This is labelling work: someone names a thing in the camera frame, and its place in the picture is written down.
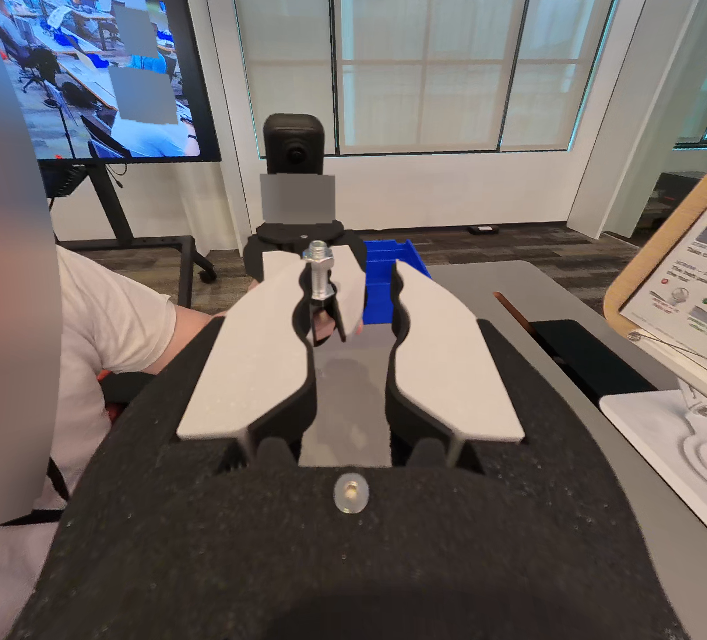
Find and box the blue plastic bin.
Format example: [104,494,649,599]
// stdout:
[362,239,432,326]

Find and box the wall display screen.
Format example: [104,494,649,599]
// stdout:
[0,0,222,163]

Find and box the dark grey waste bin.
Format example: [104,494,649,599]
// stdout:
[641,172,707,235]

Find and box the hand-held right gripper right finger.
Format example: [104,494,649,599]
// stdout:
[387,260,525,468]

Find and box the white page holder bar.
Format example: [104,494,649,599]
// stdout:
[627,331,707,381]

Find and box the white framed glass window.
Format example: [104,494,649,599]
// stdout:
[224,0,636,157]

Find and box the black rolling stand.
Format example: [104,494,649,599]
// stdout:
[39,159,217,309]

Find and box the white stand base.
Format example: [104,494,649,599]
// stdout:
[599,380,707,525]

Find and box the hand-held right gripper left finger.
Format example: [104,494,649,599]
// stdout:
[176,264,319,467]

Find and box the black chest strap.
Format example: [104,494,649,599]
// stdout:
[0,455,73,527]

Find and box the steel hex bolt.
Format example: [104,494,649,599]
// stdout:
[308,240,332,303]

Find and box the orange cloth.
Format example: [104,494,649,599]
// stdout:
[96,369,122,424]

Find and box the black chair armrest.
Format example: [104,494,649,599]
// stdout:
[102,372,158,403]

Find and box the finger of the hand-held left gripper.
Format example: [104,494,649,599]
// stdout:
[261,252,303,288]
[329,244,367,344]

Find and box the printed instruction sheet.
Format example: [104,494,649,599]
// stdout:
[619,223,707,354]

